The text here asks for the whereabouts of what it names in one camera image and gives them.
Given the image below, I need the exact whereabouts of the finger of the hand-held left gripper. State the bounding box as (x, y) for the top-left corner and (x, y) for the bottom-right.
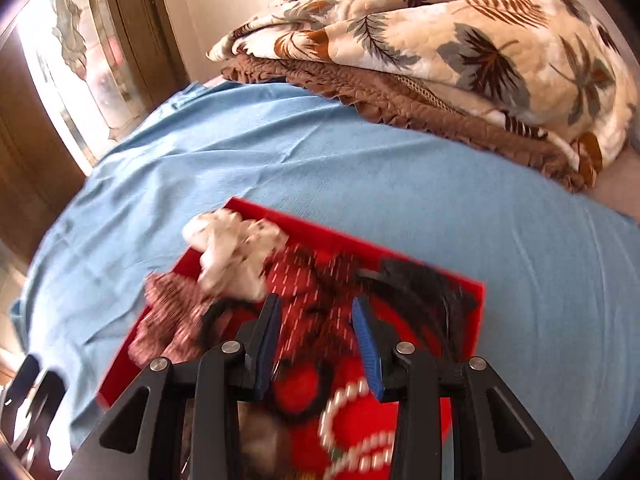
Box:
(10, 369), (67, 461)
(0, 354), (42, 413)

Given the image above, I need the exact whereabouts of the rhinestone bow hair accessory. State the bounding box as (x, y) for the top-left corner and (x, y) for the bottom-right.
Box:
(264, 244), (362, 363)

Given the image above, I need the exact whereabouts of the brown mattress cover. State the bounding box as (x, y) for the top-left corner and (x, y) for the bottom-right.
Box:
(589, 132), (640, 223)

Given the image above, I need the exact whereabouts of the white pearl bracelet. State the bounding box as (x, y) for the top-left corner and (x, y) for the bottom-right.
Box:
(316, 379), (402, 480)

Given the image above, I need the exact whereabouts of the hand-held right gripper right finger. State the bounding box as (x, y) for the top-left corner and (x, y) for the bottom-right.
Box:
(351, 296), (576, 480)

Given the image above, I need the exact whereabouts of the red patterned scrunchie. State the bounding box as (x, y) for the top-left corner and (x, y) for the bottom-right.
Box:
(127, 272), (217, 367)

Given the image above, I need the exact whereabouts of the stained glass window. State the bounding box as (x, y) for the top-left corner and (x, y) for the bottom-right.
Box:
(14, 0), (168, 173)

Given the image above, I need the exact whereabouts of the brown fluffy hair tie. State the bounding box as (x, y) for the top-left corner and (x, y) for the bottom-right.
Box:
(238, 404), (297, 478)

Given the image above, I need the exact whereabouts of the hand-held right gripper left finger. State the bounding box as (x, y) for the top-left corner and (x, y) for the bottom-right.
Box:
(59, 293), (284, 480)

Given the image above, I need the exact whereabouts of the white scrunchie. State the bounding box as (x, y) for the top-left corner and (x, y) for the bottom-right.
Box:
(181, 208), (291, 304)

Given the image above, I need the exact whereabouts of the red jewelry box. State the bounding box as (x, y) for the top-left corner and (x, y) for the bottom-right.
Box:
(97, 197), (487, 480)

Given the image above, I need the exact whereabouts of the leaf print quilt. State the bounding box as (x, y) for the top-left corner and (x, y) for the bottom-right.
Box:
(206, 0), (633, 194)

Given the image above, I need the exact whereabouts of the blue bed sheet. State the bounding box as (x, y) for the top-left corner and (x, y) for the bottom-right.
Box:
(10, 80), (640, 480)

